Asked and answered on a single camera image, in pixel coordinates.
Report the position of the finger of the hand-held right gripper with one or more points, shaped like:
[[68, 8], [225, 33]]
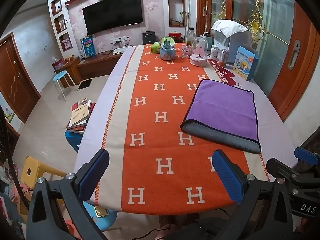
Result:
[[277, 167], [305, 155]]

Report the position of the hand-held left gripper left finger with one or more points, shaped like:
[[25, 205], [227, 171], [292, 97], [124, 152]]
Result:
[[93, 173]]

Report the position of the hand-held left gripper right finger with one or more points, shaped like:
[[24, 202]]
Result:
[[228, 177]]

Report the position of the purple and grey towel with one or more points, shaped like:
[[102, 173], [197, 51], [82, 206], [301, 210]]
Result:
[[222, 105]]

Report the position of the gold packet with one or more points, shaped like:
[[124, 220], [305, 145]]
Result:
[[101, 211]]

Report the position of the blue plastic stool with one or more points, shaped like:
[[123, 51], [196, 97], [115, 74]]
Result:
[[72, 138], [105, 221]]

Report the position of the yellow chair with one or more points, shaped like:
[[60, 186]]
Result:
[[32, 170]]

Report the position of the stack of books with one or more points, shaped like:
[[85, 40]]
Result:
[[80, 113]]

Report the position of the orange letter-printed blanket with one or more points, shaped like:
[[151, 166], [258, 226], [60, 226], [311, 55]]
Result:
[[150, 105]]

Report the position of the black floor mat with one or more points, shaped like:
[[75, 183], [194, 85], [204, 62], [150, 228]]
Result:
[[85, 84]]

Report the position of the red printed mat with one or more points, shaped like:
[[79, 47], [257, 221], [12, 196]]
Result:
[[225, 76]]

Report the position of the light blue round stool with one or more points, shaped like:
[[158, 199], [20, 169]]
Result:
[[60, 75]]

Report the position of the blue printed cardboard box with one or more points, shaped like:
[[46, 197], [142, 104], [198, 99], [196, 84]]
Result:
[[245, 63]]

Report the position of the wooden television cabinet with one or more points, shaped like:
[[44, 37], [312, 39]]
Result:
[[95, 63]]

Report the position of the red tissue box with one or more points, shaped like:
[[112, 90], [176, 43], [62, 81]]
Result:
[[58, 64]]

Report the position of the wooden door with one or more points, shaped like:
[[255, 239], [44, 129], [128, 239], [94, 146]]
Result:
[[15, 80]]

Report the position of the white pill bottle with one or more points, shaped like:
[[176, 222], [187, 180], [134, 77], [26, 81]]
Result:
[[214, 52]]

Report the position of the glass dome with pink base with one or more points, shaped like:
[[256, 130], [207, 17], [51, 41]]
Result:
[[199, 55]]

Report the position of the white router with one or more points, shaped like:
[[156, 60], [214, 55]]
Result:
[[120, 50]]

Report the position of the blue standing box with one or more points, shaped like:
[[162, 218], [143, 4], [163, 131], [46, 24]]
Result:
[[88, 47]]

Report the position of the white water dispenser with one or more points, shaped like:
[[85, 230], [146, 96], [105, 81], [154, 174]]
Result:
[[237, 45]]

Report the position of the pink figurine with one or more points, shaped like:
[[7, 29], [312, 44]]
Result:
[[186, 50]]

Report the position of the green tissue box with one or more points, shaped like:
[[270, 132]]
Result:
[[155, 48]]

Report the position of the glass sliding door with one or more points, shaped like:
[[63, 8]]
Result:
[[272, 17]]

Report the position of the blue snow globe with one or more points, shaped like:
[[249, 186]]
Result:
[[167, 48]]

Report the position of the glass bottle with black cap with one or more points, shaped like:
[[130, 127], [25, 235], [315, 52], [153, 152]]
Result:
[[190, 37]]

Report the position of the white cloth cover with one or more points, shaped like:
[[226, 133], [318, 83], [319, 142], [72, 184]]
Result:
[[228, 28]]

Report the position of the red pot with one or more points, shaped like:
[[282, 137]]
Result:
[[175, 35]]

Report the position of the white pole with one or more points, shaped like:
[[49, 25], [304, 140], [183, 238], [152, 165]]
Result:
[[187, 12]]

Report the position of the black wall television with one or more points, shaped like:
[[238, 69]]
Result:
[[112, 13]]

